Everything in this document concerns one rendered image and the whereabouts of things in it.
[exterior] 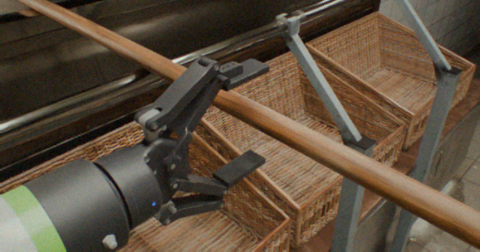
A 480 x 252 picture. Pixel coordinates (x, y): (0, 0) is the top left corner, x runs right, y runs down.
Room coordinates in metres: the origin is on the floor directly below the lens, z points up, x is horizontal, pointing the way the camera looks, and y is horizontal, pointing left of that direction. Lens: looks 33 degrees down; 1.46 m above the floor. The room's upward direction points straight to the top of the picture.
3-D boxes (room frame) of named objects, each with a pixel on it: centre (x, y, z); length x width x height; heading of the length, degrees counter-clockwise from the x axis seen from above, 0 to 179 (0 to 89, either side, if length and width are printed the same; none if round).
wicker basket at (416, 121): (1.52, -0.60, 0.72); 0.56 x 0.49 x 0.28; 135
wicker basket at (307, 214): (1.08, -0.18, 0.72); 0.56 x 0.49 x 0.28; 134
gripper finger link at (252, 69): (0.42, 0.00, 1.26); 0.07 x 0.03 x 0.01; 136
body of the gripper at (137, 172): (0.32, 0.10, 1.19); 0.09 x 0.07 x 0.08; 136
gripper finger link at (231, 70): (0.40, 0.02, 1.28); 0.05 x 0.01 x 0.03; 136
